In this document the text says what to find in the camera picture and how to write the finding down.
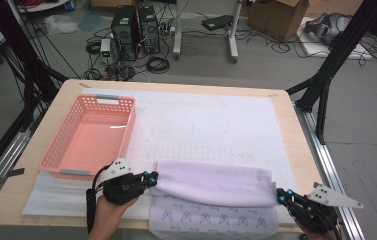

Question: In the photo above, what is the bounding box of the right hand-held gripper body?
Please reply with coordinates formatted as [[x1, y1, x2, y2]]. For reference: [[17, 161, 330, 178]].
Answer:
[[284, 182, 365, 233]]

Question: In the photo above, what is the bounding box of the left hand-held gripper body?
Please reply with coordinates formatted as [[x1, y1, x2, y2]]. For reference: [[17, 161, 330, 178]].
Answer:
[[100, 157, 150, 206]]

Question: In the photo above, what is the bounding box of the pink plastic basket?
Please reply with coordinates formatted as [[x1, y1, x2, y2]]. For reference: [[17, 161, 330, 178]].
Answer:
[[38, 93, 137, 183]]

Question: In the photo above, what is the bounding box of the lilac printed towel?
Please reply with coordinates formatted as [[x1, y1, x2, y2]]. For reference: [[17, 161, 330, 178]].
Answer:
[[147, 159, 281, 240]]

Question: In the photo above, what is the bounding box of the person's right hand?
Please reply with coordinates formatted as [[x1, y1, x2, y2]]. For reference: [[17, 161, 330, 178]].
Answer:
[[294, 219, 341, 240]]

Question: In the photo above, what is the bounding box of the person's left hand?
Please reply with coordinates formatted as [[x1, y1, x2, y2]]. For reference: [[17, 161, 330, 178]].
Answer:
[[89, 194, 140, 240]]

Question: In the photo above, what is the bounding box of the grey-white foam sheet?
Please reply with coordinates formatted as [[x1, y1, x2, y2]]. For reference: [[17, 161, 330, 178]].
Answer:
[[22, 171, 150, 219]]

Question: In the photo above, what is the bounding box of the white grid mat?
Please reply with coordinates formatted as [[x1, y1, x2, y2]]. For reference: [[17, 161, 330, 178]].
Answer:
[[81, 87, 297, 225]]

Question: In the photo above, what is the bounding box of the white power box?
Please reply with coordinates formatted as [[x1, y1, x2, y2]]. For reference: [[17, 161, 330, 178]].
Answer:
[[99, 38, 112, 58]]

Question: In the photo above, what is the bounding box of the black computer tower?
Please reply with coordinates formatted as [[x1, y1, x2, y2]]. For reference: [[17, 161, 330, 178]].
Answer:
[[137, 5, 161, 55], [110, 5, 140, 62]]

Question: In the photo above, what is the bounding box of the white floor board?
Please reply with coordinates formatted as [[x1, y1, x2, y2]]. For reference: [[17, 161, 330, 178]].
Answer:
[[297, 16, 374, 61]]

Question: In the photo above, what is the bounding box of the white metal stand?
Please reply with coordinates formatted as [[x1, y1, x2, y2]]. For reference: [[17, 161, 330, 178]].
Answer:
[[172, 0, 244, 64]]

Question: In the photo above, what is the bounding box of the teal floor sheet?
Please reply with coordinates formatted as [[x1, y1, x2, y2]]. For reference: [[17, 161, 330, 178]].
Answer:
[[77, 9, 104, 33]]

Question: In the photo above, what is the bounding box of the black flat device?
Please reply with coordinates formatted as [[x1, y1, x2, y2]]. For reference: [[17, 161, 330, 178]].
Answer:
[[201, 14, 234, 32]]

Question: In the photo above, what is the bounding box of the grey helmet-like device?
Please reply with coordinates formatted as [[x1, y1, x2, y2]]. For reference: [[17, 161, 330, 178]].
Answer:
[[304, 12, 352, 46]]

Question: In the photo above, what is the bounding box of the clear plastic bag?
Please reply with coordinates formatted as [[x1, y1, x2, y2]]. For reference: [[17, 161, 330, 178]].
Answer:
[[44, 13, 80, 36]]

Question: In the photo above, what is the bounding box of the brown cardboard box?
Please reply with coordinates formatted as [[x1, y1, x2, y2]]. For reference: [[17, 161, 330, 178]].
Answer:
[[247, 0, 310, 43]]

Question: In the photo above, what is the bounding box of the round white table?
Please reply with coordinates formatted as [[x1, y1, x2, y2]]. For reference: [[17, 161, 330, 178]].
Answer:
[[15, 0, 71, 14]]

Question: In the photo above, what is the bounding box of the aluminium rail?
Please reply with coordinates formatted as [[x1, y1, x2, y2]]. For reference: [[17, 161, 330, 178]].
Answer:
[[295, 106, 366, 240], [0, 128, 33, 218]]

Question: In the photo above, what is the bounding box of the coiled black cable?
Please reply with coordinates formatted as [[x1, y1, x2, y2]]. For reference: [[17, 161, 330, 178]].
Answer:
[[146, 56, 171, 75]]

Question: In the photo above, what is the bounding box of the black clamp bracket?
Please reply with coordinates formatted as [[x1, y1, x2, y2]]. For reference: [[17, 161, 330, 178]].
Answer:
[[0, 167, 26, 184]]

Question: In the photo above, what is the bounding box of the black metal frame stand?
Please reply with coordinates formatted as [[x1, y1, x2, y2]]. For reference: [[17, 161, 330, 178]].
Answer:
[[0, 0, 69, 132], [285, 0, 377, 145]]

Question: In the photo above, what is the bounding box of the tangle of black floor cables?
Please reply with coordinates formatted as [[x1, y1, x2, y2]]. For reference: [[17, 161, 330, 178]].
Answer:
[[242, 28, 377, 67]]

